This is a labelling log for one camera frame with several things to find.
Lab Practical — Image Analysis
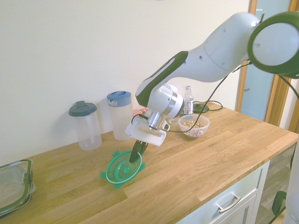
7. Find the wooden door frame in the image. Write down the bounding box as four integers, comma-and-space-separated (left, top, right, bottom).
235, 0, 299, 133

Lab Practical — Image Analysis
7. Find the dark round kettle base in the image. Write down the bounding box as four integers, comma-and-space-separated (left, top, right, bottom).
193, 104, 210, 114

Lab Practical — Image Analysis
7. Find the rectangular glass container green rim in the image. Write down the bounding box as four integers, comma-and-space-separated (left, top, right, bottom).
0, 159, 37, 217

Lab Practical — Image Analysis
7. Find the clear hint water bottle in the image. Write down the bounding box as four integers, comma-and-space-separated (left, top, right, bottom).
183, 85, 194, 115

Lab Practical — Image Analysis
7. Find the silver drawer handle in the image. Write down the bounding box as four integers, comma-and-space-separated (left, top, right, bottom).
215, 195, 242, 213

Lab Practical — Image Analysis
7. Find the clear pitcher blue lid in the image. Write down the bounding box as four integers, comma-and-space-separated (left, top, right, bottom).
107, 91, 135, 141

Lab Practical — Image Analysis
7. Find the clear pitcher dark grey lid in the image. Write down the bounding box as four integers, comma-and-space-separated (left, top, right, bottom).
68, 100, 102, 151

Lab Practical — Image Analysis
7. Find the black kettle base cable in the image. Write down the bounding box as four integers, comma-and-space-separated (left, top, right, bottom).
193, 100, 224, 111

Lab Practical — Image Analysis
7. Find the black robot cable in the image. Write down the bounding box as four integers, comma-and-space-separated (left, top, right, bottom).
167, 59, 255, 134

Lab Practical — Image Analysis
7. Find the green round container lid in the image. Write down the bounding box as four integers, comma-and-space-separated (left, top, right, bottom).
100, 150, 147, 189

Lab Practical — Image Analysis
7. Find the white drawer with metal handle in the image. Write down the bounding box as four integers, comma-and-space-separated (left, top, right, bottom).
177, 161, 271, 224

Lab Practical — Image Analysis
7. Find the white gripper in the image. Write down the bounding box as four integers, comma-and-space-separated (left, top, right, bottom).
125, 115, 167, 163

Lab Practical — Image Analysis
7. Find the clear cereal bowl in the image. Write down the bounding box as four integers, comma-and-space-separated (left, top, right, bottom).
178, 114, 211, 140

